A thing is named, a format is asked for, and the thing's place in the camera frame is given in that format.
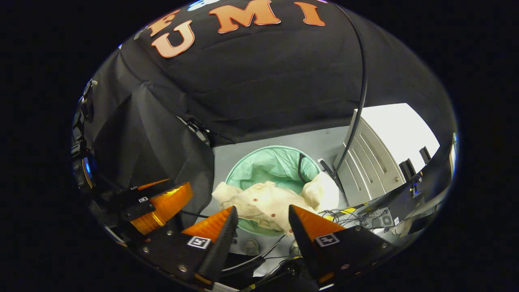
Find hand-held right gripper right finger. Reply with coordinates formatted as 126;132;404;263
288;204;400;286

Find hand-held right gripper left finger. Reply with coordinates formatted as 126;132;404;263
136;206;240;289

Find cream button shirt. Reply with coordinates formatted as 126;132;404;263
212;171;340;236

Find green laundry hamper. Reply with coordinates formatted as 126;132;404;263
224;145;325;236

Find person's grey shoe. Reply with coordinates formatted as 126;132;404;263
243;238;260;256

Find metal clamp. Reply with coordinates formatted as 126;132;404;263
178;116;211;146

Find grey power box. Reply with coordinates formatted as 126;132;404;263
367;207;400;230

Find black backdrop cloth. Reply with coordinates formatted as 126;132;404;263
75;0;455;232

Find tangle of black cables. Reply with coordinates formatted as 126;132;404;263
318;208;367;228

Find black clothes rail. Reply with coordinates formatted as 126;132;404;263
317;2;369;193

